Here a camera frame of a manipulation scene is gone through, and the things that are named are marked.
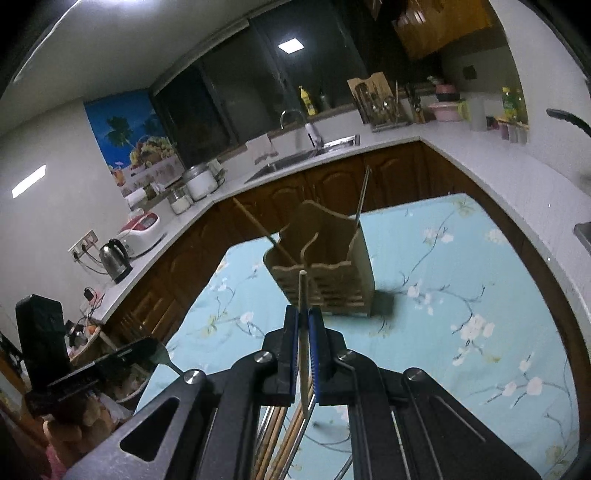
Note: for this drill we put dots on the dark wall switch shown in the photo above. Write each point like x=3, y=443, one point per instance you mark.
x=469, y=70

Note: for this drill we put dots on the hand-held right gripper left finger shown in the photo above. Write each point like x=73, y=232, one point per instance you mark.
x=292, y=355

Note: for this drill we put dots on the bamboo chopstick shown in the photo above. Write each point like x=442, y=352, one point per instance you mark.
x=274, y=441
x=292, y=445

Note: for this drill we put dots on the dark metal chopstick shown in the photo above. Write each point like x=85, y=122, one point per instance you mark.
x=362, y=196

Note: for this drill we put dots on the wall power socket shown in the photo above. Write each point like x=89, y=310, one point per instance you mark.
x=84, y=244

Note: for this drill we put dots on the wooden utensil holder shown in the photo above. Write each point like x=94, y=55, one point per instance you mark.
x=323, y=272

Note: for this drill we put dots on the paper towel roll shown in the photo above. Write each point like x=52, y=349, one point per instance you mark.
x=136, y=202

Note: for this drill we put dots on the red white rice cooker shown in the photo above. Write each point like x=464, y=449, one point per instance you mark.
x=141, y=233

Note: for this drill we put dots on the chrome faucet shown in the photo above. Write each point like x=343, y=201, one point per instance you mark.
x=307, y=127

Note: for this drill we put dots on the white kitchen countertop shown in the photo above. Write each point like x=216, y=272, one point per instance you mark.
x=498, y=170

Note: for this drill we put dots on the wooden wall cabinets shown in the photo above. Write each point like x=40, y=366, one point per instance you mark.
x=443, y=23

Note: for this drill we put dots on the black wok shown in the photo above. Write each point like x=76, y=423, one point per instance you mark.
x=572, y=121

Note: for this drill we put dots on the pink basin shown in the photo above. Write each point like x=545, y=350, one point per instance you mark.
x=445, y=112

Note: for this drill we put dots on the wooden cutting board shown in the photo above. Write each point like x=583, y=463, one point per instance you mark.
x=358, y=87

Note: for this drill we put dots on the steel electric kettle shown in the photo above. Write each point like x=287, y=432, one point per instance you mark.
x=115, y=261

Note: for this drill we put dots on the white cooking pot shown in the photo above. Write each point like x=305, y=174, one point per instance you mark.
x=199, y=183

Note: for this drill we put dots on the tropical fruit wall poster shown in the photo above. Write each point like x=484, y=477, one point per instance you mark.
x=129, y=138

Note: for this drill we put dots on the cooking oil bottle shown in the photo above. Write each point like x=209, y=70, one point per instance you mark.
x=513, y=104

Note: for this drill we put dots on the grey metal utensil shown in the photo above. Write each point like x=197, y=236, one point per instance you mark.
x=162, y=354

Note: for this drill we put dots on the square ceiling light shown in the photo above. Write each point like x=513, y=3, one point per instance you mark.
x=35, y=181

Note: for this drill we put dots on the knife block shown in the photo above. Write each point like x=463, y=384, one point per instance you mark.
x=415, y=108

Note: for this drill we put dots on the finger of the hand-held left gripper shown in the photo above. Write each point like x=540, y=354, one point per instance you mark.
x=129, y=362

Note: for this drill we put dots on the wooden utensil rack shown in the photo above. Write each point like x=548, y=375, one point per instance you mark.
x=383, y=110

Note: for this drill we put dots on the dark kitchen window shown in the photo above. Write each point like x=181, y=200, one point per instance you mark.
x=258, y=92

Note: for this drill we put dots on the glass jar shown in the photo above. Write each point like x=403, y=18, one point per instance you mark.
x=180, y=202

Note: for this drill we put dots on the dark pot with pink lid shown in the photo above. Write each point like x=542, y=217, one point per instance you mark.
x=447, y=92

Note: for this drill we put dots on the wooden base cabinets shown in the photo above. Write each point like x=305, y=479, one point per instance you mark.
x=323, y=180

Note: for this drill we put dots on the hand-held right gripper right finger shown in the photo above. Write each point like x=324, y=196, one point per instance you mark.
x=316, y=355

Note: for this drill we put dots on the person's left hand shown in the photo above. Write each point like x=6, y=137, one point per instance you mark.
x=78, y=429

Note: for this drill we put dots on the floral blue tablecloth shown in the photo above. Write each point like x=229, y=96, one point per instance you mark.
x=438, y=258

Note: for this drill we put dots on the yellow dish soap bottle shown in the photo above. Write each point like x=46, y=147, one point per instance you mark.
x=308, y=101

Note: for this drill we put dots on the steel sink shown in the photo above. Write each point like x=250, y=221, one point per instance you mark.
x=295, y=159

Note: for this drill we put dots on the light wooden chopstick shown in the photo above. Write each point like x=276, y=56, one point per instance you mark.
x=258, y=225
x=302, y=295

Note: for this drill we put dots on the small grey bottle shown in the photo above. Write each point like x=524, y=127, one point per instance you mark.
x=324, y=102

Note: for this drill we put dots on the pink seasoning jars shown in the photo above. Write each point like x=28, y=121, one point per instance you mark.
x=512, y=133

